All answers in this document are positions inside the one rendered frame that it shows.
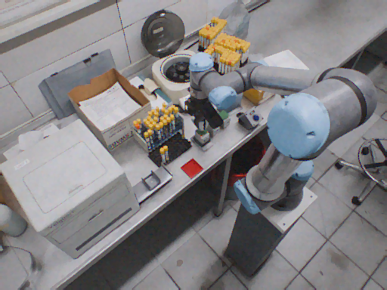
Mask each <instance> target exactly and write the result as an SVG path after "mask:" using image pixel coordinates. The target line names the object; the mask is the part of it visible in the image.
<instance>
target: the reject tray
mask: <svg viewBox="0 0 387 290"><path fill-rule="evenodd" d="M181 169H182V171H183V172H185V174H187V175H188V177H190V179H191V178H193V177H195V176H196V175H197V174H199V173H200V172H201V171H202V170H203V169H204V168H203V167H202V166H201V165H200V164H199V163H198V162H197V161H196V160H194V158H192V159H191V160H189V161H188V162H187V163H185V164H184V165H182V166H181Z"/></svg>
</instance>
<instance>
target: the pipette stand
mask: <svg viewBox="0 0 387 290"><path fill-rule="evenodd" d="M242 97H243V93H241V94H238V95H237V100H236V101H235V102H234V104H233V105H231V106H230V107H229V108H228V109H225V110H224V111H225V112H227V113H228V115H229V116H231V115H233V114H235V113H236V112H238V111H240V110H241V109H242V108H243V107H242V106H241V101H242Z"/></svg>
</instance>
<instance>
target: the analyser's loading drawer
mask: <svg viewBox="0 0 387 290"><path fill-rule="evenodd" d="M171 178H172V179H173V173H172V172H171V171H170V170H169V169H168V167H167V166H165V164H164V163H162V166H160V167H159V168H158V169H156V170H155V171H153V170H151V173H150V174H149V175H148V176H146V177H145V178H144V179H143V178H141V181H140V182H139V183H138V184H136V185H135V186H133V187H132V189H133V192H134V193H135V194H136V198H137V200H138V203H139V202H140V201H142V200H143V199H144V198H147V196H149V195H150V194H151V193H152V192H154V191H155V190H156V189H158V188H159V187H161V186H162V185H163V184H164V183H165V182H167V181H168V180H170V179H171ZM151 181H153V183H151Z"/></svg>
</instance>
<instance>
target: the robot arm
mask: <svg viewBox="0 0 387 290"><path fill-rule="evenodd" d="M213 66H214V63H213V59H212V57H211V55H209V54H207V53H205V52H198V53H195V54H194V55H192V56H191V58H190V66H189V70H190V87H188V89H187V90H188V92H190V97H189V98H188V100H186V101H185V102H184V105H185V112H187V113H188V114H189V115H190V116H191V117H192V116H193V117H194V119H193V118H191V119H190V120H191V121H192V123H193V124H194V125H195V126H196V127H197V129H198V130H199V131H200V132H203V131H204V130H205V129H206V127H207V126H208V124H209V125H210V126H211V128H212V129H217V128H218V127H219V126H221V125H222V124H223V123H224V121H223V120H222V118H221V117H220V115H219V114H218V112H217V110H216V109H215V108H214V106H216V107H217V109H220V110H225V109H228V108H229V107H230V106H231V105H233V104H234V102H235V101H236V100H237V95H238V94H241V93H243V92H246V91H248V90H249V89H257V90H260V91H265V92H271V93H273V94H278V95H283V96H286V97H285V98H284V99H282V100H281V101H280V102H279V103H277V104H275V105H274V106H273V107H272V109H271V111H270V112H269V114H268V120H267V126H268V127H269V129H268V136H269V137H270V139H271V145H270V146H269V148H268V150H267V151H266V154H264V156H263V158H262V160H261V161H260V163H259V164H258V165H256V166H254V167H252V169H250V170H249V172H248V174H247V175H246V176H245V177H243V179H241V180H238V182H236V183H235V184H234V190H235V192H236V194H237V197H238V198H239V200H240V202H241V203H242V204H243V206H244V207H245V208H246V210H247V211H248V212H249V213H251V214H257V213H258V212H261V211H262V210H263V209H266V208H267V207H268V206H271V207H272V208H273V209H277V210H278V211H291V210H293V209H294V208H297V206H299V204H300V202H301V201H302V199H303V188H304V187H305V185H306V183H307V182H308V180H309V179H310V178H311V176H312V173H313V171H314V163H313V162H312V160H313V159H315V158H317V157H318V156H319V155H320V154H321V153H322V152H323V151H324V150H325V149H326V148H327V147H328V146H329V145H330V144H331V143H332V142H333V141H335V140H336V139H338V138H339V137H342V136H343V135H346V134H347V133H348V132H351V131H352V130H354V129H356V128H357V127H359V126H361V125H363V124H364V123H365V122H366V121H367V120H368V119H369V118H370V117H371V116H372V115H373V113H374V111H375V109H376V105H377V101H378V95H377V92H376V87H375V85H374V84H373V82H372V81H371V80H370V79H369V78H368V77H367V76H366V75H364V74H363V73H361V72H358V71H356V70H352V69H345V68H337V67H330V68H328V69H325V70H324V71H318V70H312V69H294V68H287V67H281V66H268V64H267V63H266V62H264V61H263V60H257V61H254V62H251V63H249V64H248V65H246V66H243V67H241V68H239V69H236V70H234V71H233V72H229V73H227V74H225V75H222V76H220V75H219V73H218V72H217V71H216V70H215V69H214V68H213ZM212 103H213V104H214V106H213V105H212ZM186 106H187V109H186Z"/></svg>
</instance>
